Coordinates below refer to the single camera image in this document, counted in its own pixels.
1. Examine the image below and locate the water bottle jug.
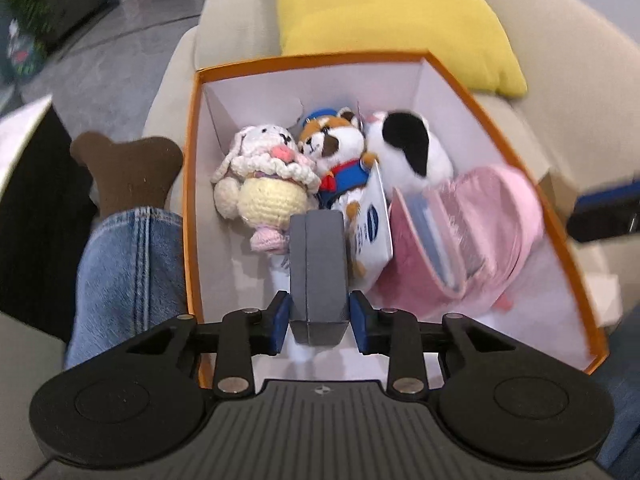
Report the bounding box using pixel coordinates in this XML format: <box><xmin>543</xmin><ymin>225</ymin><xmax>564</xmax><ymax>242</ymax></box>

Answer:
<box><xmin>1</xmin><ymin>18</ymin><xmax>44</xmax><ymax>84</ymax></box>

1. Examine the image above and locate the white marble side table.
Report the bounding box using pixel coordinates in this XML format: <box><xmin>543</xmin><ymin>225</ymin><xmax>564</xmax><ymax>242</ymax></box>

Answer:
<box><xmin>0</xmin><ymin>94</ymin><xmax>53</xmax><ymax>197</ymax></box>

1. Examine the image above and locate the person leg in jeans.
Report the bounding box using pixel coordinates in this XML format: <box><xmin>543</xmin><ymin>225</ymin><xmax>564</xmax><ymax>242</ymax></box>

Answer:
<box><xmin>64</xmin><ymin>207</ymin><xmax>188</xmax><ymax>368</ymax></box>

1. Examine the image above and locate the brown cardboard box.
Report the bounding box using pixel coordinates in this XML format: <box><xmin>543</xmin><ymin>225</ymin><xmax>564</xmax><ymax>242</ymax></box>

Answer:
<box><xmin>539</xmin><ymin>169</ymin><xmax>579</xmax><ymax>226</ymax></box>

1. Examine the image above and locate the white box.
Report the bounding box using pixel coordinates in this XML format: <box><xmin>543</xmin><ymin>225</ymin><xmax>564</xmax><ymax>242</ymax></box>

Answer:
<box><xmin>585</xmin><ymin>273</ymin><xmax>624</xmax><ymax>328</ymax></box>

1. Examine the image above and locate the pink notebook wallet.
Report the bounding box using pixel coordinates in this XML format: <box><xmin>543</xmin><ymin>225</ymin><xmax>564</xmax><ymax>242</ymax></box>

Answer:
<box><xmin>390</xmin><ymin>185</ymin><xmax>486</xmax><ymax>304</ymax></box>

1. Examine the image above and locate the crochet bunny doll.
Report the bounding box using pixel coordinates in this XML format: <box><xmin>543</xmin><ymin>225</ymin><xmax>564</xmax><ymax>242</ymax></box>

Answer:
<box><xmin>210</xmin><ymin>124</ymin><xmax>320</xmax><ymax>254</ymax></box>

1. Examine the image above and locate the yellow cushion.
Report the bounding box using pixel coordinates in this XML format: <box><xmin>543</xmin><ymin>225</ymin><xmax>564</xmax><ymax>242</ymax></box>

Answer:
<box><xmin>277</xmin><ymin>0</ymin><xmax>527</xmax><ymax>98</ymax></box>

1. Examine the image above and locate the orange cardboard box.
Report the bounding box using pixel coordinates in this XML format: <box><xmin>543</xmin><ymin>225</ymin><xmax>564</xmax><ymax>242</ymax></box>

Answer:
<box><xmin>182</xmin><ymin>52</ymin><xmax>608</xmax><ymax>373</ymax></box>

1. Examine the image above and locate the red panda sailor plush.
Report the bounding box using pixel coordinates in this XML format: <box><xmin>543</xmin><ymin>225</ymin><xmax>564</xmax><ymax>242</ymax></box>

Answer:
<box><xmin>297</xmin><ymin>105</ymin><xmax>381</xmax><ymax>279</ymax></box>

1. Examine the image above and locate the black white dog plush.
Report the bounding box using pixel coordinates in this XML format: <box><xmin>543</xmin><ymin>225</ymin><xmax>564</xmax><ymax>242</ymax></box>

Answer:
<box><xmin>364</xmin><ymin>110</ymin><xmax>454</xmax><ymax>200</ymax></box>

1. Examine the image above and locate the grey gift box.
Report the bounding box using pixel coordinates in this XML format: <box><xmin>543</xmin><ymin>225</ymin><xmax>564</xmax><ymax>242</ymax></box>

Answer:
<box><xmin>290</xmin><ymin>209</ymin><xmax>348</xmax><ymax>347</ymax></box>

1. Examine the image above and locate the pink fabric pouch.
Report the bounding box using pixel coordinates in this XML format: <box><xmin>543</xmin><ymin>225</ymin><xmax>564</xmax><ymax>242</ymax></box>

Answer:
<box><xmin>372</xmin><ymin>165</ymin><xmax>544</xmax><ymax>321</ymax></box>

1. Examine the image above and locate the white blue card packet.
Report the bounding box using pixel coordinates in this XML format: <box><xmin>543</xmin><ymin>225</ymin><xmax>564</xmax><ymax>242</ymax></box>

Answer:
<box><xmin>348</xmin><ymin>162</ymin><xmax>393</xmax><ymax>278</ymax></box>

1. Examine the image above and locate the brown sock foot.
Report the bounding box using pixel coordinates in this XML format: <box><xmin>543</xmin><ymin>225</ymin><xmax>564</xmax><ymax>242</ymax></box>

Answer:
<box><xmin>70</xmin><ymin>131</ymin><xmax>183</xmax><ymax>219</ymax></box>

